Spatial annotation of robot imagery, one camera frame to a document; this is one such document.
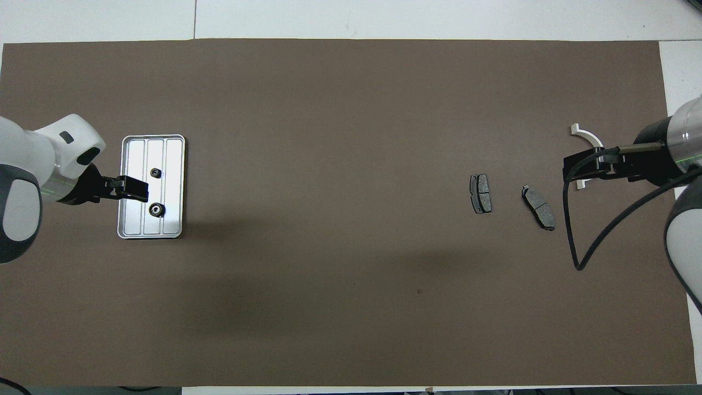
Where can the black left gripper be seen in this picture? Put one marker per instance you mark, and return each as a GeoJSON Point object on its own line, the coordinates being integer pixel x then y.
{"type": "Point", "coordinates": [85, 186]}

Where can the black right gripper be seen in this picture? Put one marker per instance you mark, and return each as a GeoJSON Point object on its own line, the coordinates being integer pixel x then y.
{"type": "Point", "coordinates": [650, 159]}

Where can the large black bearing gear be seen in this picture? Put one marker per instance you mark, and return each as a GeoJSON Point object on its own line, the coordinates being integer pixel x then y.
{"type": "Point", "coordinates": [157, 209]}

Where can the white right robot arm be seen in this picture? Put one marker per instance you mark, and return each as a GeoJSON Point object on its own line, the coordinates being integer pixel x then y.
{"type": "Point", "coordinates": [688, 131]}

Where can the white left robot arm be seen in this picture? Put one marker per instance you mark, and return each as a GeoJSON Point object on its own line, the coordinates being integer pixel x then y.
{"type": "Point", "coordinates": [27, 159]}

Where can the silver metal tray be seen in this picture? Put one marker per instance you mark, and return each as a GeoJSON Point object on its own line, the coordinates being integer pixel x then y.
{"type": "Point", "coordinates": [170, 192]}

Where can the curved dark brake pad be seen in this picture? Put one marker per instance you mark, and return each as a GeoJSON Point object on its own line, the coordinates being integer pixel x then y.
{"type": "Point", "coordinates": [538, 207]}

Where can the rectangular dark brake pad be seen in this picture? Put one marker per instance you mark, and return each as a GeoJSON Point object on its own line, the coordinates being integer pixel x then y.
{"type": "Point", "coordinates": [481, 193]}

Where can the brown table mat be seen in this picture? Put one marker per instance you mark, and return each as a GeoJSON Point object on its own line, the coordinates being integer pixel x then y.
{"type": "Point", "coordinates": [340, 137]}

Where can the white curved plastic bracket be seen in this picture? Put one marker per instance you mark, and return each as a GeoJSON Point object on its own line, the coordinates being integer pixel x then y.
{"type": "Point", "coordinates": [589, 136]}

